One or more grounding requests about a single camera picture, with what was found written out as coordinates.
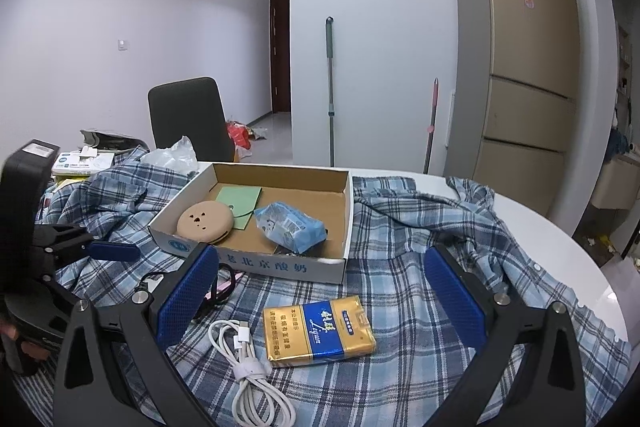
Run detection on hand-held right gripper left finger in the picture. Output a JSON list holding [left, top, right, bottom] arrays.
[[52, 241, 221, 427]]

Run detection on beige cabinet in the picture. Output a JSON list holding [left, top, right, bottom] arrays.
[[590, 154, 640, 210]]

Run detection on pile of coloured papers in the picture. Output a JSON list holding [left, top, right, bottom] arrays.
[[47, 174, 93, 202]]

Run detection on gold and blue cigarette pack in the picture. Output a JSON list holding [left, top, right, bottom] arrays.
[[262, 294, 377, 369]]

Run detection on red plastic bag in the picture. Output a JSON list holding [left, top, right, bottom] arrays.
[[226, 121, 253, 151]]

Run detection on wall shelf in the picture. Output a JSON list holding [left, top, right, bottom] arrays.
[[615, 22, 634, 98]]

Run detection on blue plaid shirt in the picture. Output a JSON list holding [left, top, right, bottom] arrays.
[[12, 146, 632, 427]]

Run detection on light blue tissue packet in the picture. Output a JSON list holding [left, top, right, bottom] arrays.
[[254, 202, 328, 254]]

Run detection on green handled mop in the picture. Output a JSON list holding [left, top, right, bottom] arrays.
[[325, 16, 337, 168]]

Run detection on dark wooden door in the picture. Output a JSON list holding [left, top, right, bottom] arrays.
[[269, 0, 292, 114]]

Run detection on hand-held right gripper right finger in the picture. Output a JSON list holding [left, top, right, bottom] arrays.
[[422, 244, 588, 427]]

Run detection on beige round bear pouch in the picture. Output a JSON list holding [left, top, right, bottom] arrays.
[[176, 201, 233, 244]]

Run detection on white and blue tissue box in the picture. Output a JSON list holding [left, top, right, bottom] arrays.
[[51, 146, 113, 175]]

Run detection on white charging cable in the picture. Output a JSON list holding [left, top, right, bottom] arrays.
[[207, 318, 297, 427]]

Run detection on clear plastic bag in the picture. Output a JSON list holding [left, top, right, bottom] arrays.
[[140, 136, 200, 178]]

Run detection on black strap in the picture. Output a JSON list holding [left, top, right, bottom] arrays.
[[134, 273, 168, 296]]

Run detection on dark grey chair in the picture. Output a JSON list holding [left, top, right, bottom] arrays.
[[147, 77, 236, 164]]

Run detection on gold refrigerator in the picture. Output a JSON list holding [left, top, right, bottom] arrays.
[[443, 0, 591, 218]]

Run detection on black cord bundle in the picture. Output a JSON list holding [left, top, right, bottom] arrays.
[[192, 264, 246, 321]]

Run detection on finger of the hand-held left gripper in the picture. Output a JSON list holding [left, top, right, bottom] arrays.
[[32, 223, 141, 269], [35, 269, 83, 315]]

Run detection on grey bag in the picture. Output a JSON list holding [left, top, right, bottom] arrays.
[[80, 129, 148, 152]]

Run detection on blue cloth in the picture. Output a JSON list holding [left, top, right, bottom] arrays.
[[607, 127, 632, 165]]

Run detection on pink handled broom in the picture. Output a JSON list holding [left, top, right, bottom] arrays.
[[422, 77, 442, 175]]

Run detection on cardboard box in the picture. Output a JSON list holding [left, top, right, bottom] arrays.
[[148, 162, 353, 285]]

